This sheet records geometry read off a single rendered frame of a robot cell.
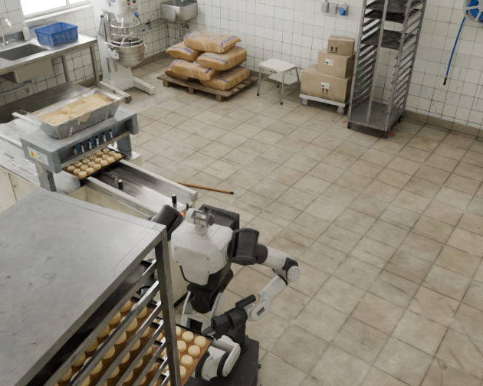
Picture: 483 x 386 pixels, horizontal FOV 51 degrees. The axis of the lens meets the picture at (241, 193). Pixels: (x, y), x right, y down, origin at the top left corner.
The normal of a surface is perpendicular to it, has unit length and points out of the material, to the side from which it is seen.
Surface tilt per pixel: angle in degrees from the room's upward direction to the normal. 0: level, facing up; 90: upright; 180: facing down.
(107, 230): 0
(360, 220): 0
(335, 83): 88
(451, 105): 90
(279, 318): 0
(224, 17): 90
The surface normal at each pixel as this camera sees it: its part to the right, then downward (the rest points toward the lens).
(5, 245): 0.00, -0.83
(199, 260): -0.42, 0.51
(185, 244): -0.29, -0.23
